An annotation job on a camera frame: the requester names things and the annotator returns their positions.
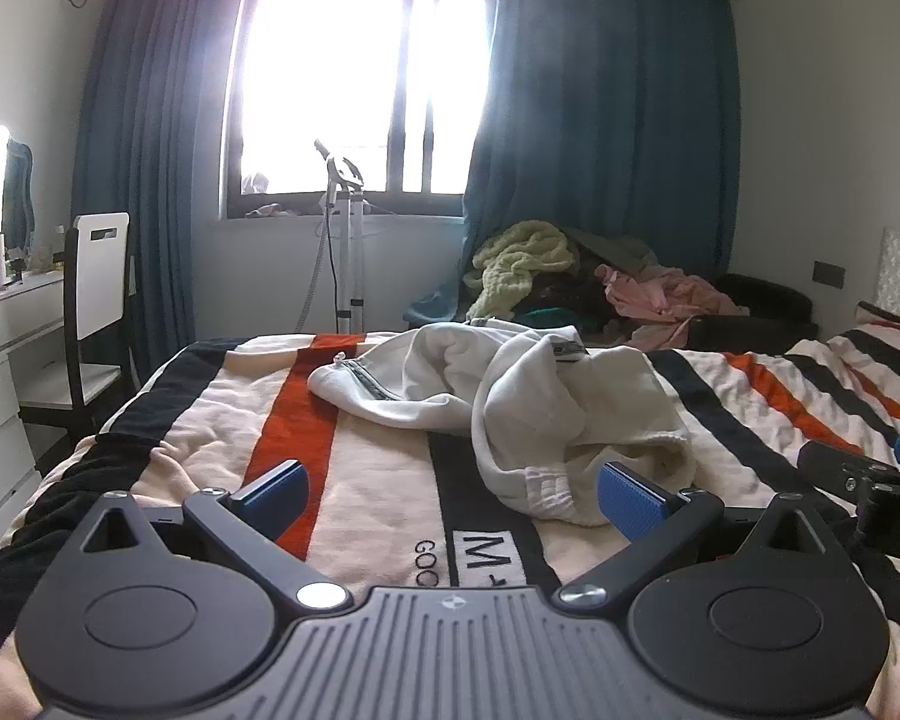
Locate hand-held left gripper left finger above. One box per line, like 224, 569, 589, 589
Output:
75, 460, 354, 612

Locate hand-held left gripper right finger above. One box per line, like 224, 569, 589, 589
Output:
559, 463, 830, 607

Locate white pants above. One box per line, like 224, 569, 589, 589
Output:
307, 319, 698, 527

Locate dark clothes pile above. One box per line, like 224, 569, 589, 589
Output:
510, 270, 646, 350

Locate striped blanket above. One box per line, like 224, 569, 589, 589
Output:
0, 319, 900, 720

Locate black sofa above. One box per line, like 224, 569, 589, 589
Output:
686, 274, 822, 353

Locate pink garment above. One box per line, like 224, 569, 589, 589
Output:
596, 264, 751, 331

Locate olive green garment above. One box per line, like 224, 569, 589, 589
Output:
568, 229, 665, 275

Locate garment steamer stand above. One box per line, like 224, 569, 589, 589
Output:
296, 139, 368, 335

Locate yellow-green knit blanket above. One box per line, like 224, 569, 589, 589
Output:
463, 221, 578, 323

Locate white chair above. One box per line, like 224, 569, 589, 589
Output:
19, 212, 140, 451

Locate crumpled pale cloth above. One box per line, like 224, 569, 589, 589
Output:
241, 171, 290, 220

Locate white dresser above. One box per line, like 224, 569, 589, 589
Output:
0, 270, 72, 556

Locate blue curtain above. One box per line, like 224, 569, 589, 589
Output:
405, 0, 743, 327
71, 0, 271, 361

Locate window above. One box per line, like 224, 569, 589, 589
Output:
214, 0, 496, 220

